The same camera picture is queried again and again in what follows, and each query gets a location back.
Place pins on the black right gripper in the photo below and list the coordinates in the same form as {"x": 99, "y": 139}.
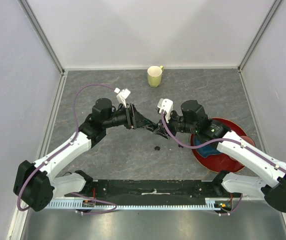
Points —
{"x": 161, "y": 131}

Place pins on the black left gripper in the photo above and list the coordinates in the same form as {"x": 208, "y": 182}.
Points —
{"x": 134, "y": 119}

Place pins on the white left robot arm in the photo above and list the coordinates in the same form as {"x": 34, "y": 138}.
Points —
{"x": 37, "y": 183}

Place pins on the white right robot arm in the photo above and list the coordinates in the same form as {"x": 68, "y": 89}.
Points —
{"x": 270, "y": 180}

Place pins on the pale green mug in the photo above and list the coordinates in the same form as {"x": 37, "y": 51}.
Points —
{"x": 154, "y": 75}

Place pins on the blue leaf-shaped dish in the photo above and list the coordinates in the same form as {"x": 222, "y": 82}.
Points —
{"x": 205, "y": 151}

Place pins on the red round plate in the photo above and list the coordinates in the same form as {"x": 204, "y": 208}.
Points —
{"x": 222, "y": 162}

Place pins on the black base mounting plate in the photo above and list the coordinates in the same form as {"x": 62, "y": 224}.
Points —
{"x": 107, "y": 189}

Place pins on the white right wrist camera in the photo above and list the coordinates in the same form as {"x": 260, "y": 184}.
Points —
{"x": 165, "y": 106}

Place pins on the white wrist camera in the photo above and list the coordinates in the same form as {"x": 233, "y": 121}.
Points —
{"x": 122, "y": 95}
{"x": 165, "y": 106}

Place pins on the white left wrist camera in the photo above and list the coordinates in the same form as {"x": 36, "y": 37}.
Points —
{"x": 122, "y": 95}

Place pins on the white slotted cable duct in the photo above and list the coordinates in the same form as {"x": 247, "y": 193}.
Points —
{"x": 140, "y": 202}

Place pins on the aluminium frame post left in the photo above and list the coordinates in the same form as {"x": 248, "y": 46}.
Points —
{"x": 41, "y": 34}

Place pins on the aluminium frame post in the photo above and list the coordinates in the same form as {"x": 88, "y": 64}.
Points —
{"x": 41, "y": 34}
{"x": 260, "y": 33}

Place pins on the aluminium frame post right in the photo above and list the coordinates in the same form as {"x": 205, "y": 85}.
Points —
{"x": 260, "y": 33}

